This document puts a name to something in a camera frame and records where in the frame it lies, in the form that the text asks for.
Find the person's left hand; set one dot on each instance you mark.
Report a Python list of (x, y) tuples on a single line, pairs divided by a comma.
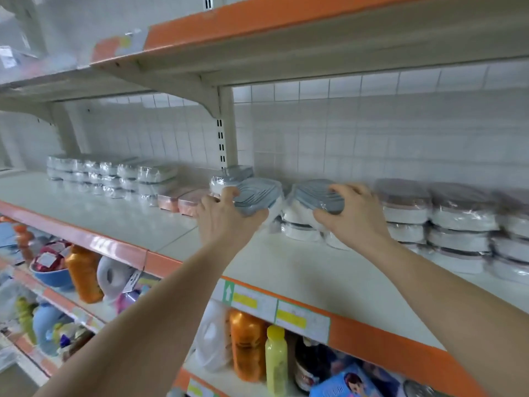
[(227, 220)]

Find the person's right hand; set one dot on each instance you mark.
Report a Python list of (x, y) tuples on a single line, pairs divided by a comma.
[(359, 220)]

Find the orange lid plastic box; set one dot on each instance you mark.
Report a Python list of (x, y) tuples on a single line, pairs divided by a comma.
[(192, 202)]

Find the grey soap dish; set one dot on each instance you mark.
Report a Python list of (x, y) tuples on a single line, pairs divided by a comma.
[(260, 196), (310, 194)]

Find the salmon textured plastic box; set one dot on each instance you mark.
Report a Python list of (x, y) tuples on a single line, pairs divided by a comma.
[(172, 201)]

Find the stacks of grey-lid soap dishes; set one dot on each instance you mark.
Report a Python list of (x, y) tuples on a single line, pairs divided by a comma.
[(454, 227)]

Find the stacks of clear-lid soap dishes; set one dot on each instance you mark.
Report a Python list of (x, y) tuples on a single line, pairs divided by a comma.
[(112, 176)]

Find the orange metal store shelving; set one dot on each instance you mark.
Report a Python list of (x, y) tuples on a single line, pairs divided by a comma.
[(397, 347)]

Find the person's right forearm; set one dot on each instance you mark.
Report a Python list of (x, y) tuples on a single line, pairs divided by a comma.
[(463, 318)]

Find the person's left forearm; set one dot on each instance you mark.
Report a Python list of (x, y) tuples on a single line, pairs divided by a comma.
[(140, 335)]

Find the yellow shelf price label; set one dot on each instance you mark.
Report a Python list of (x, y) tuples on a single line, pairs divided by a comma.
[(248, 300), (302, 321)]

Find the pink tub of blue packets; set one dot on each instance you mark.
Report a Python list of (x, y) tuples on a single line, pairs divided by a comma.
[(134, 297)]

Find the wide orange plastic bottle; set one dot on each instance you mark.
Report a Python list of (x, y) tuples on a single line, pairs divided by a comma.
[(247, 347)]

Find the yellow plastic bottle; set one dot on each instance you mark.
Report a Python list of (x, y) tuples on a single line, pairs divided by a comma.
[(276, 364)]

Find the dark plastic bottle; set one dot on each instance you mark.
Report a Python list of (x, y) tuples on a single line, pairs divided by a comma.
[(311, 366)]

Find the blue product pack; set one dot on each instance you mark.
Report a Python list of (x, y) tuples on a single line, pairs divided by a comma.
[(347, 383)]

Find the silver spray can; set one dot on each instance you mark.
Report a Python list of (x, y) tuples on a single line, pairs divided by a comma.
[(423, 389)]

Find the blue tub of red packets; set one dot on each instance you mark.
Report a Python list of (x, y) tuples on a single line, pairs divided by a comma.
[(51, 267)]

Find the light blue plastic bottle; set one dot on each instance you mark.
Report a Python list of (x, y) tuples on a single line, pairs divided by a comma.
[(48, 330)]

